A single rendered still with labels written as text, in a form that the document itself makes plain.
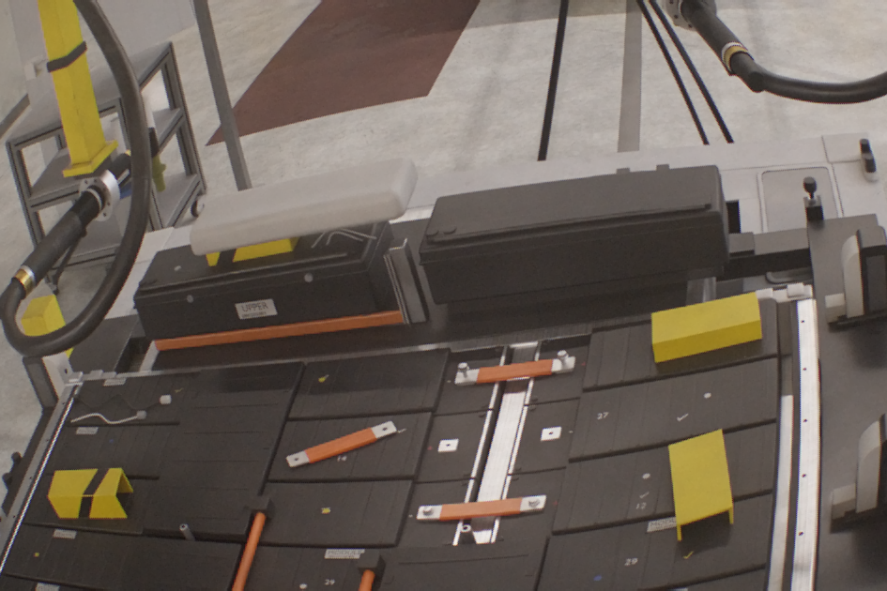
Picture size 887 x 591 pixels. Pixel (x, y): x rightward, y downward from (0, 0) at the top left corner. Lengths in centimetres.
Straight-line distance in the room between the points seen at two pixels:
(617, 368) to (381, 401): 30
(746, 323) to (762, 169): 84
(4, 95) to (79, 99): 619
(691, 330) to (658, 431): 17
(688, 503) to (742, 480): 9
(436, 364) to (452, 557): 44
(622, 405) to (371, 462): 31
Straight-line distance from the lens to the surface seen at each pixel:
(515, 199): 207
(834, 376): 193
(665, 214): 195
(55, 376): 241
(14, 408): 455
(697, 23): 180
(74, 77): 192
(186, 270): 220
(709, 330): 181
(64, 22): 190
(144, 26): 432
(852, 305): 203
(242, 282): 210
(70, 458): 206
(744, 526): 152
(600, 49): 560
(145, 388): 213
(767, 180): 256
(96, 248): 492
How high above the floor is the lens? 203
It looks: 29 degrees down
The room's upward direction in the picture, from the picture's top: 16 degrees counter-clockwise
